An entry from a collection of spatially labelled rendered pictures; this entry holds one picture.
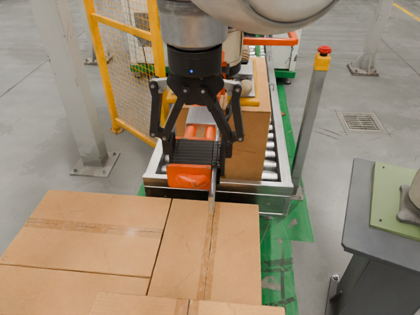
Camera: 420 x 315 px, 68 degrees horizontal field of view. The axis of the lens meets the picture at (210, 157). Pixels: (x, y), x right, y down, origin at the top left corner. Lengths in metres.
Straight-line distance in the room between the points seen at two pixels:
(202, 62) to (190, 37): 0.04
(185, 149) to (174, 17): 0.23
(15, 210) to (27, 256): 1.08
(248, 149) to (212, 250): 0.46
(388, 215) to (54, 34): 1.91
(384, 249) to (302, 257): 0.88
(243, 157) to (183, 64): 1.03
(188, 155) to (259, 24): 0.34
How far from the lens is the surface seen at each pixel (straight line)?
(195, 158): 0.51
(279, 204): 1.52
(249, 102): 0.96
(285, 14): 0.21
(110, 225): 1.40
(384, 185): 1.34
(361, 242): 1.14
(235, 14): 0.22
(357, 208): 1.24
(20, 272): 1.40
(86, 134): 2.40
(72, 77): 2.19
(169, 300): 0.72
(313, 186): 2.40
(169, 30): 0.41
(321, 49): 1.74
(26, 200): 2.53
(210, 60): 0.42
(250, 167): 1.45
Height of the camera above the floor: 1.59
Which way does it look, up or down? 39 degrees down
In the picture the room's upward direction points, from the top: straight up
